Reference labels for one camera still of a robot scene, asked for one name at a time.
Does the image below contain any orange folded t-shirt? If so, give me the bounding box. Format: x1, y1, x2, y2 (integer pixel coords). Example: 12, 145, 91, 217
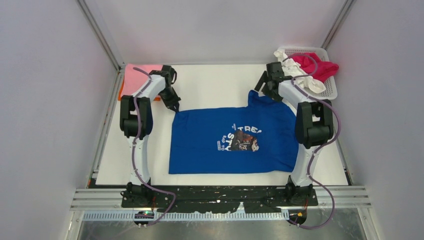
117, 80, 161, 102

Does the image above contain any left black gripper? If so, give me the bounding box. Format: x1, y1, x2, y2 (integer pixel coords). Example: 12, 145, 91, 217
158, 87, 182, 114

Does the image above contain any red t-shirt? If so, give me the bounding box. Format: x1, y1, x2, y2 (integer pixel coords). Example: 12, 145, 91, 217
291, 52, 339, 83

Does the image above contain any aluminium frame rail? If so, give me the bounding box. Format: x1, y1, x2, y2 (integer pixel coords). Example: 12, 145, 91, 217
70, 185, 372, 211

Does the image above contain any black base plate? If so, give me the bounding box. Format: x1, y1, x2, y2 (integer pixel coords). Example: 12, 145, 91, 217
120, 183, 318, 214

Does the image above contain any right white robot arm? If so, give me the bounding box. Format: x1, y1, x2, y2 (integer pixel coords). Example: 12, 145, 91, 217
254, 62, 334, 205

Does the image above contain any white slotted cable duct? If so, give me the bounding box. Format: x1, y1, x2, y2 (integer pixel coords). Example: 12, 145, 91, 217
82, 210, 292, 222

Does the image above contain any pink folded t-shirt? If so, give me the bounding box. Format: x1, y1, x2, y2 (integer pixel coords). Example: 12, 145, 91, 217
123, 63, 163, 96

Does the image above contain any blue printed t-shirt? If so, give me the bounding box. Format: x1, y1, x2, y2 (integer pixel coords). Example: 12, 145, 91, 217
168, 90, 299, 175

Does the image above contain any white plastic basket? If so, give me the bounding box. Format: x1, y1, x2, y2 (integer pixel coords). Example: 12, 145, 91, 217
277, 46, 338, 100

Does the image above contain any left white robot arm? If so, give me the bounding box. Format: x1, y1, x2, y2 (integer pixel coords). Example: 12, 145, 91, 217
119, 65, 181, 207

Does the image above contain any white t-shirt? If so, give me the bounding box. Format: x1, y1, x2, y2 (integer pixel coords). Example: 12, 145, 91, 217
273, 49, 327, 94

